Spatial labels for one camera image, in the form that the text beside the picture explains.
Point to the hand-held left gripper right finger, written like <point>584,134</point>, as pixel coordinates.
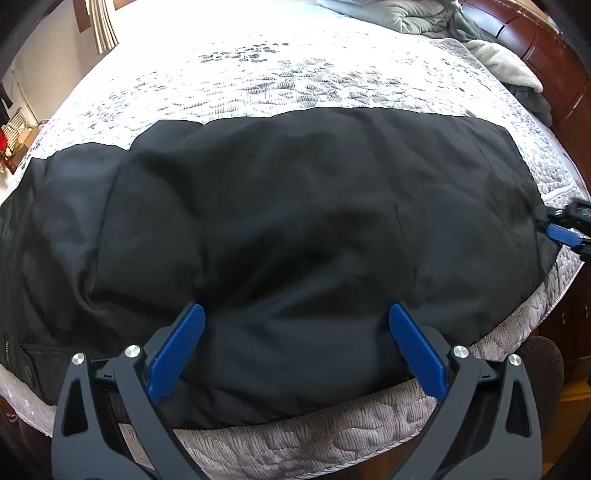
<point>418,346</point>

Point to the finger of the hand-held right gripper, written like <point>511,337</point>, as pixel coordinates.
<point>570,211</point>
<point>562,235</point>

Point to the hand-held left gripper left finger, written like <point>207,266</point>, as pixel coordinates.
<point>178,344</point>

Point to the black pants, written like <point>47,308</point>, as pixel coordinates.
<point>295,221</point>

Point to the wooden nightstand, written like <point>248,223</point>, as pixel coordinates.
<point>570,318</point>

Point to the dark grey cloth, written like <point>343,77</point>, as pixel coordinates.
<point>535,104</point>

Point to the brown ribbed cloth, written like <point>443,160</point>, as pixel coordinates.
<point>542,369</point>

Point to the white fleece blanket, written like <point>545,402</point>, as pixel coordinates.
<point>503,60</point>

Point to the wooden headboard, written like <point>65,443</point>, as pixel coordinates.
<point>545,41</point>

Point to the grey comforter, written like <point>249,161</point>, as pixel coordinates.
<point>401,18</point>

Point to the red bag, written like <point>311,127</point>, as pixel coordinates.
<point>3,141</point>

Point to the grey leaf-print quilt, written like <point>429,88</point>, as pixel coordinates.
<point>277,69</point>

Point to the beige curtain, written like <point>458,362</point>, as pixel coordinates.
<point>104,25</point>

